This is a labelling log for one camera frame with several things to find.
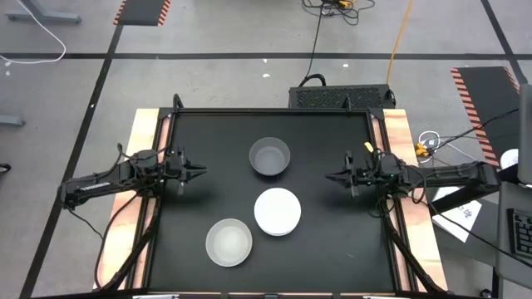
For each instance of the wooden table side board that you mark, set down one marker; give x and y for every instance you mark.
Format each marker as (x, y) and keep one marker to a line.
(143, 124)
(397, 124)

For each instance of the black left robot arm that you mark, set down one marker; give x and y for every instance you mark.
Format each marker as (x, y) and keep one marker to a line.
(95, 185)

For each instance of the white ceramic bowl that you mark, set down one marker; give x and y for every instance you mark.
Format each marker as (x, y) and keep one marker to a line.
(277, 209)
(277, 234)

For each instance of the white cup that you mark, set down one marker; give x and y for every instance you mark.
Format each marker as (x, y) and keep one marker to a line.
(510, 158)

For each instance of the grey table leg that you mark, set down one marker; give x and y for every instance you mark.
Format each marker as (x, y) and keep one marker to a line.
(41, 16)

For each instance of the grey table foot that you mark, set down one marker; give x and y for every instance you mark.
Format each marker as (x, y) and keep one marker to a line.
(10, 120)

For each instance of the black computer tower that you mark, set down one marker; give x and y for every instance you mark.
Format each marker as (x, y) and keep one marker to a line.
(341, 97)

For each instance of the grey desk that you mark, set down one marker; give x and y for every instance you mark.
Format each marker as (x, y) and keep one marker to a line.
(513, 270)

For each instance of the black keyboard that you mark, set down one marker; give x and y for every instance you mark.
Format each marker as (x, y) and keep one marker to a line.
(521, 232)

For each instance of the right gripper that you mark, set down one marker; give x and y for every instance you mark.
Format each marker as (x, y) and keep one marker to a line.
(361, 174)

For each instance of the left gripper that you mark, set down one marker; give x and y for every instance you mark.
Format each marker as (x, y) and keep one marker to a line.
(178, 168)

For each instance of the white paper sheet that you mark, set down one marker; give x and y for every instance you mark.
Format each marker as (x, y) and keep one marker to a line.
(457, 214)

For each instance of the yellow plug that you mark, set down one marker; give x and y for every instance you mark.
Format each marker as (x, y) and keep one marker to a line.
(422, 150)

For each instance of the dark grey bowl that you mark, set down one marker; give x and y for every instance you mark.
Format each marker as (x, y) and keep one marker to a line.
(269, 156)

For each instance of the yellow tag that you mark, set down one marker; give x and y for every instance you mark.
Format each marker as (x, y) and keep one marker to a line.
(368, 146)

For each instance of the grey monitor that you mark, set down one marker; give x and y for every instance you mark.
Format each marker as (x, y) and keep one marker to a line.
(525, 133)

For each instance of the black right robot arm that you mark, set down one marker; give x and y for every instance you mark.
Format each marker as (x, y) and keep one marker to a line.
(453, 174)

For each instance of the black tripod stand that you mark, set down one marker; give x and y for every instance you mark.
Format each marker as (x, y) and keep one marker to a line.
(270, 111)

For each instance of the black orange-striped floor mat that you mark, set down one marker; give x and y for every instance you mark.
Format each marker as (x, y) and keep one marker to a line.
(490, 104)
(141, 11)

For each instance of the light grey bowl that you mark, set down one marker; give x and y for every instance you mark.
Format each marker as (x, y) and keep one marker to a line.
(229, 242)

